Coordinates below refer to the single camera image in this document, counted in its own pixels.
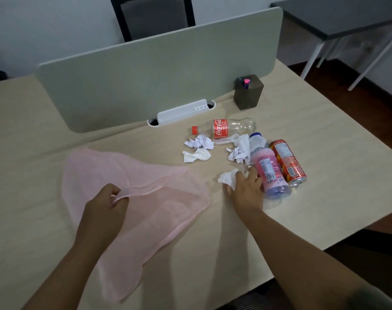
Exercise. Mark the person's left hand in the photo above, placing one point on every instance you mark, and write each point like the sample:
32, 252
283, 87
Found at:
100, 216

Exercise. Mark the pink drink bottle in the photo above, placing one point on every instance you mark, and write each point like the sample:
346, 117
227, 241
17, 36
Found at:
269, 167

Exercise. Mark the red drink can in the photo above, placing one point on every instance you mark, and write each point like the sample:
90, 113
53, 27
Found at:
287, 162

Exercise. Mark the person's right middle finger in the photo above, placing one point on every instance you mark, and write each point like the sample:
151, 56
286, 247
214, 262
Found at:
252, 173

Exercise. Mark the pink plastic bag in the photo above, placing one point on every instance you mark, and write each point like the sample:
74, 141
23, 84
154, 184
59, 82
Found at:
141, 203

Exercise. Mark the clear red-label plastic bottle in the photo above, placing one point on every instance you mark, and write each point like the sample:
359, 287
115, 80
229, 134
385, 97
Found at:
226, 127

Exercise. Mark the brown pen holder box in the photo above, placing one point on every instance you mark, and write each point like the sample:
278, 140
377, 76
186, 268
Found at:
248, 92

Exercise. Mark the person's right forearm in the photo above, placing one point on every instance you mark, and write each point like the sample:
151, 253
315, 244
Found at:
307, 266

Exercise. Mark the person's left forearm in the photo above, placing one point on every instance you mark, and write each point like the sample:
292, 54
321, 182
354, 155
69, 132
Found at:
61, 276

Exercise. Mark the white tissue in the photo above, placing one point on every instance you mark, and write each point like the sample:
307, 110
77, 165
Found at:
237, 154
199, 142
229, 178
196, 155
237, 142

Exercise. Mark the dark grey side table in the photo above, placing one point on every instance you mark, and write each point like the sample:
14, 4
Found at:
344, 19

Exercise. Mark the person's left thumb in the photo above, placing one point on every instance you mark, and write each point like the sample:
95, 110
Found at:
124, 200

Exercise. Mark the pink marker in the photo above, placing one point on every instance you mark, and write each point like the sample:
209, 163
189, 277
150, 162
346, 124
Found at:
246, 83

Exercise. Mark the flat white tissue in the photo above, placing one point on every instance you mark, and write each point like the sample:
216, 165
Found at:
237, 142

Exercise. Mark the person's right thumb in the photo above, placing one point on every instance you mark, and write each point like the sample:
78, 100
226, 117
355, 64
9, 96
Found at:
228, 190

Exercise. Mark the person's right hand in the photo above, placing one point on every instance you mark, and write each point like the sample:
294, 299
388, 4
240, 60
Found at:
247, 195

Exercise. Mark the black office chair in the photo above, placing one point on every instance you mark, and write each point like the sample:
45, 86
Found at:
153, 16

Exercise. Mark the grey desk divider panel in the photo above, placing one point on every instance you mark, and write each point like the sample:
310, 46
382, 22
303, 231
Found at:
157, 74

